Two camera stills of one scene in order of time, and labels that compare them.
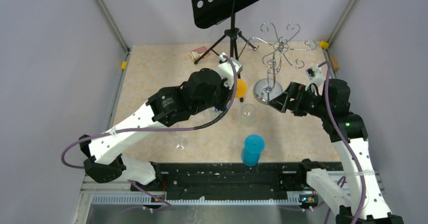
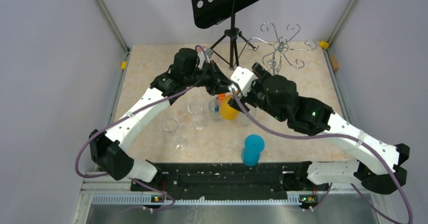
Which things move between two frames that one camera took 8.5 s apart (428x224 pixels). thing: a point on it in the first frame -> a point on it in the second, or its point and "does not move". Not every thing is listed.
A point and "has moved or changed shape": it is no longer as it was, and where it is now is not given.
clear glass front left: [181, 143] does not move
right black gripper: [282, 102] -> [248, 98]
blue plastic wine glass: [254, 146] does not move
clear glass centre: [248, 112] does not move
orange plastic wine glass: [241, 88] has moved or changed shape
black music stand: [214, 2] does not move
